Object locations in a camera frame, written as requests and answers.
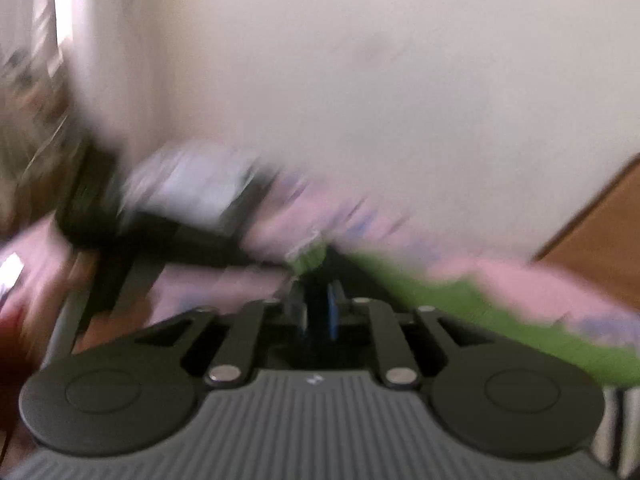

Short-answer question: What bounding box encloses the black green white knit sweater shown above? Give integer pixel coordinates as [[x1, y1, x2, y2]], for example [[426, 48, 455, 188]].
[[286, 243, 639, 388]]

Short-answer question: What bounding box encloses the person left hand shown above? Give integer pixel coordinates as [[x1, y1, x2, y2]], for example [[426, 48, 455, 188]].
[[1, 254, 96, 439]]

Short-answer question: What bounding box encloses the pink floral bed sheet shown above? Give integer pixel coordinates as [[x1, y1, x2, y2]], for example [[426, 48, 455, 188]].
[[8, 181, 627, 346]]

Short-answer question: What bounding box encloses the smartphone on bed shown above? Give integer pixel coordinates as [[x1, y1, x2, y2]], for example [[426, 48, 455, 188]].
[[0, 252, 25, 301]]

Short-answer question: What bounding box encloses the folded grey white t-shirt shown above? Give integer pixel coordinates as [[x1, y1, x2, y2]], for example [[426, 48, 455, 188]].
[[122, 143, 257, 230]]

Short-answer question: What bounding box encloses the brown cushion pad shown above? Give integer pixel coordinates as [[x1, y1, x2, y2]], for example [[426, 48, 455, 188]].
[[533, 156, 639, 310]]

